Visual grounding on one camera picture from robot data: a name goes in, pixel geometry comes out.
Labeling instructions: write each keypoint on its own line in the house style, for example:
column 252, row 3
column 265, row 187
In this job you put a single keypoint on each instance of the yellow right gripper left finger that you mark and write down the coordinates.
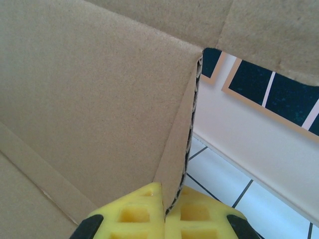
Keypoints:
column 139, row 224

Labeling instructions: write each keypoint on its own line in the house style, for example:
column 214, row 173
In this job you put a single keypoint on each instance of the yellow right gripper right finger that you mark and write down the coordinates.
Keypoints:
column 199, row 221

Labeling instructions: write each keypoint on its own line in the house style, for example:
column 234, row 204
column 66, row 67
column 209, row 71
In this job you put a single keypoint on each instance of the brown cardboard box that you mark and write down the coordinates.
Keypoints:
column 87, row 99

